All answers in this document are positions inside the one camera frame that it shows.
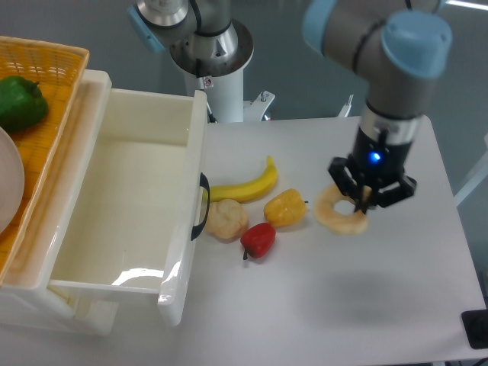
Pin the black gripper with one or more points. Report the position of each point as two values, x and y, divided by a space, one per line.
373 172

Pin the glazed ring donut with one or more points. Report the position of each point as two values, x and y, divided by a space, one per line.
338 223

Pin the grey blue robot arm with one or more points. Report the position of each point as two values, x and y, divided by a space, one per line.
399 47

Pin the white upper drawer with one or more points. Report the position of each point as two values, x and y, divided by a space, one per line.
130 234

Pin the white drawer cabinet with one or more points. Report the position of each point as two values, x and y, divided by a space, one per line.
33 294

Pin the yellow bell pepper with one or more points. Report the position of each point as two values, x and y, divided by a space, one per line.
285 209

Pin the yellow banana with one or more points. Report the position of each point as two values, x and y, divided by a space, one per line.
248 191

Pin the red bell pepper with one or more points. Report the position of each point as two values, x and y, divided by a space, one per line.
257 240

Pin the cream puff pastry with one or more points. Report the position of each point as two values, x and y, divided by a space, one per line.
227 219

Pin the black device at table edge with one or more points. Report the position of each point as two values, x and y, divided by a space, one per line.
475 326

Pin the orange plastic basket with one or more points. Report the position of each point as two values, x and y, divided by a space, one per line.
55 71

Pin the green bell pepper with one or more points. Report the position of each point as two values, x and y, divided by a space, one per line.
22 103

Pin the white plate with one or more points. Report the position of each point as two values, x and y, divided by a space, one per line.
12 180

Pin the white bracket behind table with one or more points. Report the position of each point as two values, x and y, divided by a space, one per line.
346 108

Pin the black drawer handle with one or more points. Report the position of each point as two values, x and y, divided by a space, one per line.
197 229

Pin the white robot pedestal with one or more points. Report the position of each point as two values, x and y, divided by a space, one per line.
215 64

